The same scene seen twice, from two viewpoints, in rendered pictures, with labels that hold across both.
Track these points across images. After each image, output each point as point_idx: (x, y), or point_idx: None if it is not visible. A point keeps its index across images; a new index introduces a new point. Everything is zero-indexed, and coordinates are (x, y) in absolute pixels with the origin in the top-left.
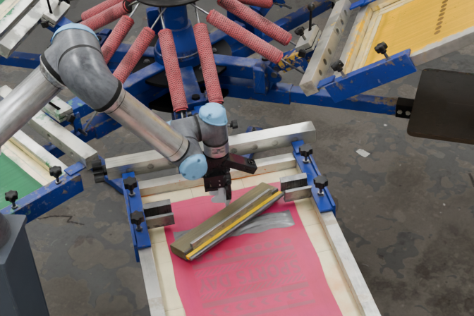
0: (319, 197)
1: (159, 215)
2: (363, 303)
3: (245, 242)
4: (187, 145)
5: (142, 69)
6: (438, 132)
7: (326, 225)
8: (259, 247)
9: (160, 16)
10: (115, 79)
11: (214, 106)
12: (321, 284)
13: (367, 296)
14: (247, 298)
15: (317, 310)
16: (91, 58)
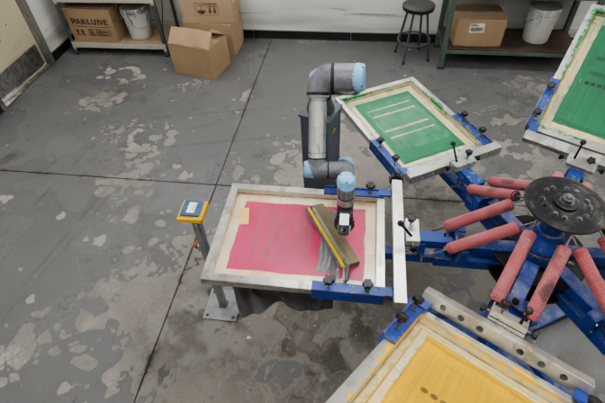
0: (324, 284)
1: None
2: (227, 275)
3: (312, 241)
4: (311, 157)
5: (517, 219)
6: None
7: (299, 281)
8: (305, 246)
9: None
10: (315, 89)
11: (348, 178)
12: (260, 267)
13: (230, 279)
14: (269, 230)
15: (243, 258)
16: (320, 70)
